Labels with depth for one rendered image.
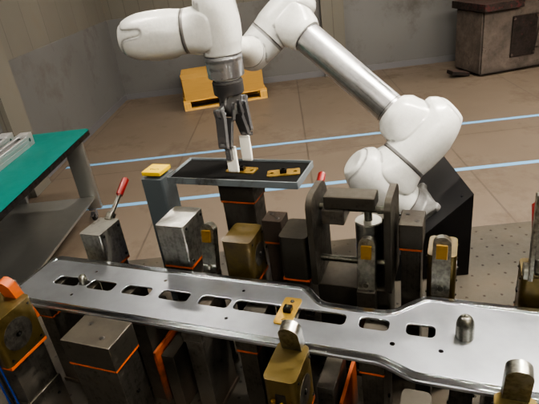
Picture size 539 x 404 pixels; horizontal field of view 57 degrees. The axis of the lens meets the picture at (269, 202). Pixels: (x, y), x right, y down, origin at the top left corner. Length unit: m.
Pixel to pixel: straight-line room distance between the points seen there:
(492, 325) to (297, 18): 1.10
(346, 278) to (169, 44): 0.67
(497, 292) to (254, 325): 0.83
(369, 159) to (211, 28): 0.62
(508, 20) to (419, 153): 5.27
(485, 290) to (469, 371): 0.70
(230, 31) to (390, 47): 6.23
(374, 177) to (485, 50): 5.22
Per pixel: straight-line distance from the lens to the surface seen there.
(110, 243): 1.41
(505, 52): 6.79
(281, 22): 1.70
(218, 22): 1.17
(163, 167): 1.43
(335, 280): 1.18
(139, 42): 1.22
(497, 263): 1.74
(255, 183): 1.23
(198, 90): 6.39
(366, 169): 1.50
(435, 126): 1.53
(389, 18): 7.28
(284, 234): 1.15
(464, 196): 1.55
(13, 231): 3.79
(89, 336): 1.08
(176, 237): 1.22
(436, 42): 7.49
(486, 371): 0.95
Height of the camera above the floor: 1.67
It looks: 27 degrees down
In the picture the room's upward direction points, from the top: 8 degrees counter-clockwise
